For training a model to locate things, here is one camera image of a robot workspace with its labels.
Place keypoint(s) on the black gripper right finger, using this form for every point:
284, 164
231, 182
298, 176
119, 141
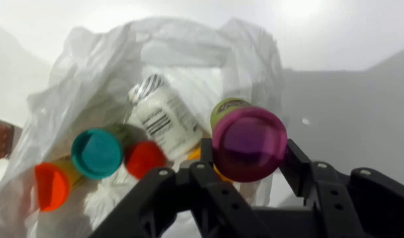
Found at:
342, 198

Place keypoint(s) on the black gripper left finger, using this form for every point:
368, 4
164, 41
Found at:
197, 206

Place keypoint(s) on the magenta lid dough tub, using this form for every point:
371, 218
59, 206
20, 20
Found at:
249, 143

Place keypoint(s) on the orange lid dough tub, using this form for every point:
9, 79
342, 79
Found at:
51, 185

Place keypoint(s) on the white plastic bag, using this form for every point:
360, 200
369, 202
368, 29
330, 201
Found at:
96, 79

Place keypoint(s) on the red lid dough tub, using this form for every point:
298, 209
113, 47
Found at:
144, 159

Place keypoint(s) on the white pill bottle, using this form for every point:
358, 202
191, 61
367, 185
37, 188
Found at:
166, 116

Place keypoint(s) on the teal lid dough tub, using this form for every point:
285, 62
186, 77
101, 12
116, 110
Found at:
96, 153

